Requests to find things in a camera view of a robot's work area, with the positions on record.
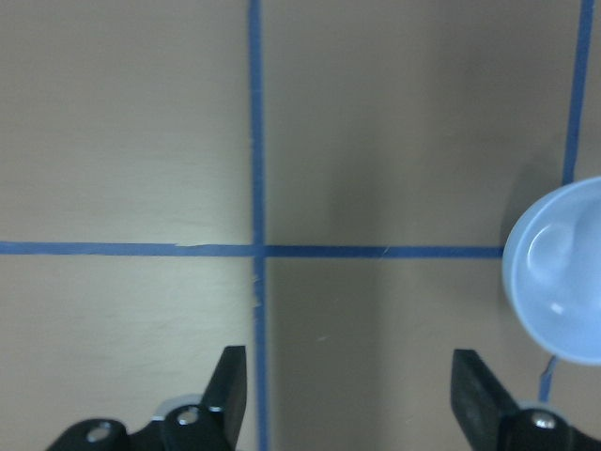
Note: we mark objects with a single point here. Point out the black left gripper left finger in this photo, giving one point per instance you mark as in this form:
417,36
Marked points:
225,396

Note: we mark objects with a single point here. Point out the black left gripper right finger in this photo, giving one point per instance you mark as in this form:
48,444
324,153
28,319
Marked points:
481,405

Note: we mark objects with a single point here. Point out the light blue bowl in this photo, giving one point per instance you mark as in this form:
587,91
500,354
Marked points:
551,271

